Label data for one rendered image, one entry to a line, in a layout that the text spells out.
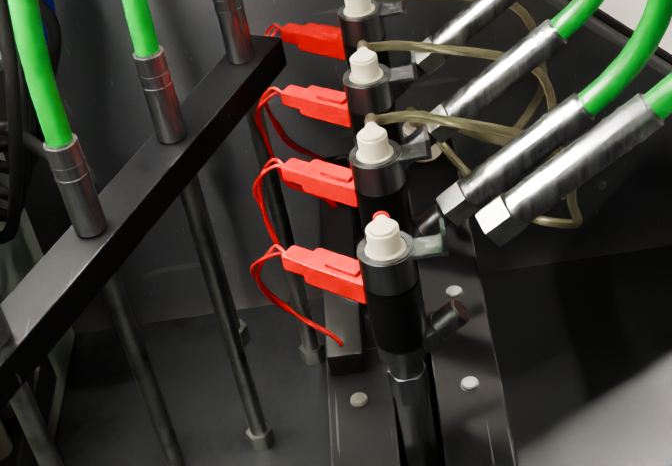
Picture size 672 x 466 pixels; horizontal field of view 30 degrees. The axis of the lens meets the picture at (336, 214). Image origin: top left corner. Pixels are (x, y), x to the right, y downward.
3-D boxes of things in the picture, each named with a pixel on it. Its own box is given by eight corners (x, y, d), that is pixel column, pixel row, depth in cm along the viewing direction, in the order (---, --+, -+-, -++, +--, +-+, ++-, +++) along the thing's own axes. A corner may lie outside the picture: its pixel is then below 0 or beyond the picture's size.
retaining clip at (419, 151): (429, 144, 67) (427, 124, 66) (433, 162, 66) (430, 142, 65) (369, 153, 67) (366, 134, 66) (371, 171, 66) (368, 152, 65)
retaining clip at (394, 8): (405, 3, 80) (402, -15, 79) (407, 16, 78) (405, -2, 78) (355, 11, 80) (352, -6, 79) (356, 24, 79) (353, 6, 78)
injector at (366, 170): (481, 431, 78) (444, 156, 65) (402, 442, 78) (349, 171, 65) (475, 399, 80) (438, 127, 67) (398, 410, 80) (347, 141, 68)
